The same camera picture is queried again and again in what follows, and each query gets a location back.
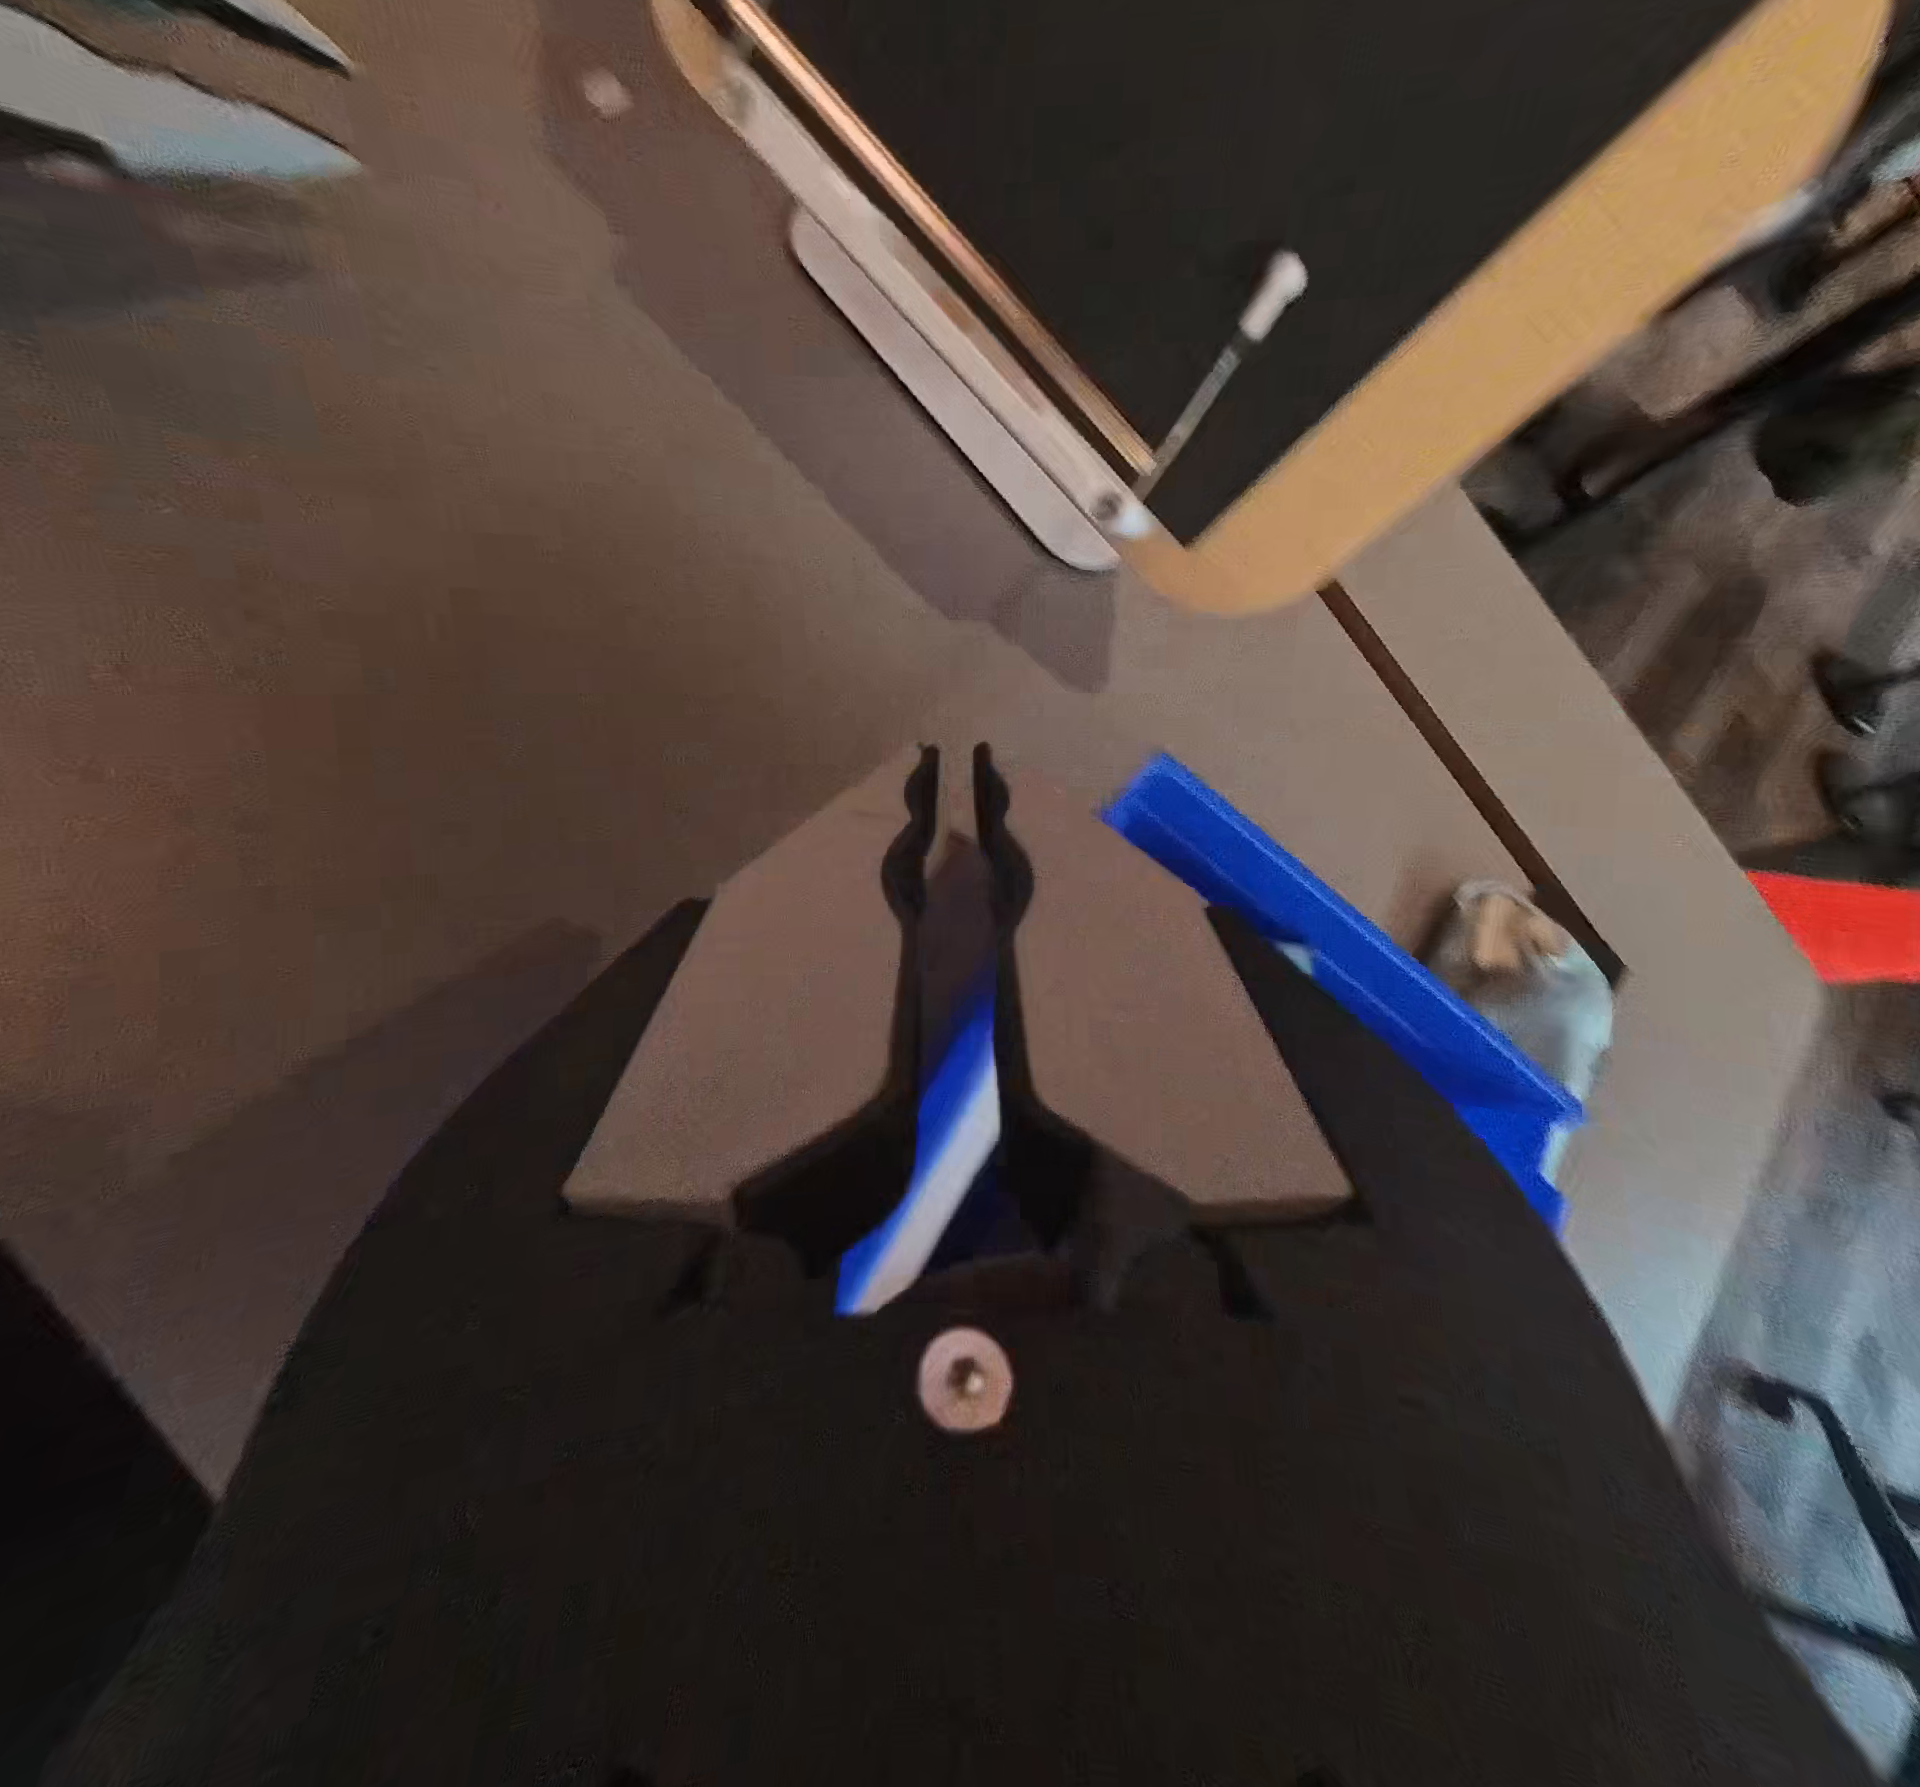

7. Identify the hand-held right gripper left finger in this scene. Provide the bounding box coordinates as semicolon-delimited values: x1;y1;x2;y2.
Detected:
561;743;945;1233

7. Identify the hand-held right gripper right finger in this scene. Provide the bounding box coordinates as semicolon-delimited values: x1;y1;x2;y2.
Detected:
971;740;1353;1226

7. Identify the large blue storage bin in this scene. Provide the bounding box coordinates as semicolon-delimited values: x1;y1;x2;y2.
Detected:
836;751;1584;1316

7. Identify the red plastic object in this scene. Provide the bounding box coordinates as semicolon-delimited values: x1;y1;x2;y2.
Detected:
1747;868;1920;985

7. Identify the black board with wooden rim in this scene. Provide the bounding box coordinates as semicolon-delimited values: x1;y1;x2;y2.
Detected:
637;0;1899;616

